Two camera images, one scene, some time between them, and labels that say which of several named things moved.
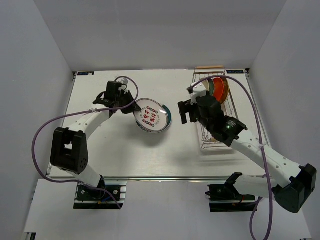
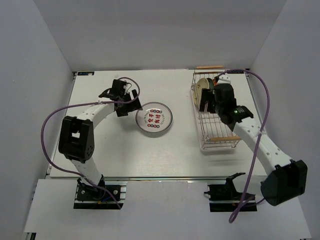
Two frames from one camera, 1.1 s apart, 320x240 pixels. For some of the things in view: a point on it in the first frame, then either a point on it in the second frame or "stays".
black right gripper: [184, 107] -> [207, 95]
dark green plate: [211, 87] stays
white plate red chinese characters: [153, 117] stays
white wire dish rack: [208, 141] stays
